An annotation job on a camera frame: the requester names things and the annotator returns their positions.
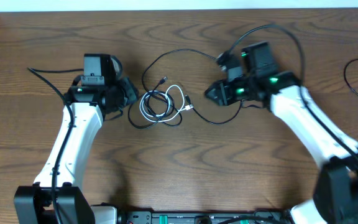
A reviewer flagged white usb cable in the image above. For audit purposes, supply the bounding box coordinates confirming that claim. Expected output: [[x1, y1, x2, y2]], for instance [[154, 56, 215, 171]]
[[139, 84, 195, 123]]

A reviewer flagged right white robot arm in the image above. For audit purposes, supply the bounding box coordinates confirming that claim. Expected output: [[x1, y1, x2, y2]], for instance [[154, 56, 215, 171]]
[[204, 42, 358, 223]]

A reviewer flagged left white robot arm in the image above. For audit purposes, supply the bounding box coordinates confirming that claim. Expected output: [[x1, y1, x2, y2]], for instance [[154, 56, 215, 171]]
[[14, 54, 139, 223]]

